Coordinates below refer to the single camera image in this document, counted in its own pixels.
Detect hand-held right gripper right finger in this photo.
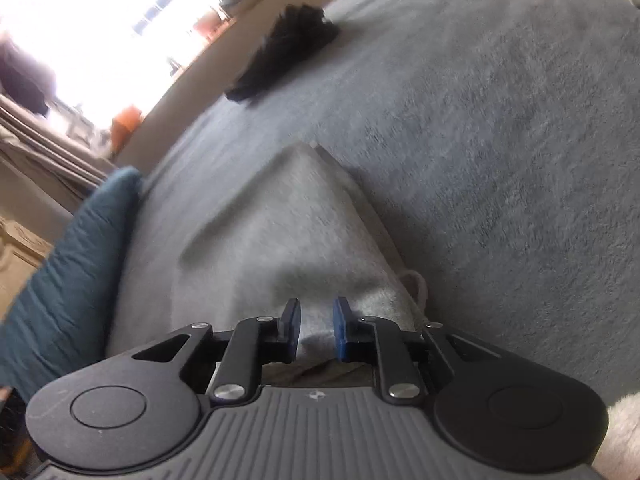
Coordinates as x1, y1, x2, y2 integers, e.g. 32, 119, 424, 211
332, 296, 506, 403

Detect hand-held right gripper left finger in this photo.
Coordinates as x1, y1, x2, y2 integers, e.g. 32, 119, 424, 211
131, 298, 302, 403

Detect teal pillow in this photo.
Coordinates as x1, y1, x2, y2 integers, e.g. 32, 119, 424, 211
0, 166, 145, 406

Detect grey bed blanket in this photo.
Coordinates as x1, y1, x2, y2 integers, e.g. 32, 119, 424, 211
107, 0, 640, 411

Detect orange bag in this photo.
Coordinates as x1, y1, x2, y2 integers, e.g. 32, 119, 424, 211
110, 105, 146, 153

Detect dark navy garment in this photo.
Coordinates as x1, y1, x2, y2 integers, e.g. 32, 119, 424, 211
224, 4, 341, 103

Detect cream carved headboard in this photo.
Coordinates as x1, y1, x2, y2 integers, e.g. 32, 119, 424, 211
0, 217, 53, 321

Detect white fluffy blanket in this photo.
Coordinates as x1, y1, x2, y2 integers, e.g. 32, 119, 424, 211
595, 392, 640, 480

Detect terracotta pot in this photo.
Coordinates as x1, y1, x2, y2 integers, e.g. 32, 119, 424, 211
192, 10, 221, 36

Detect window with metal grille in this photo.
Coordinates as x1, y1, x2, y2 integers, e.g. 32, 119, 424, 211
0, 0, 281, 126

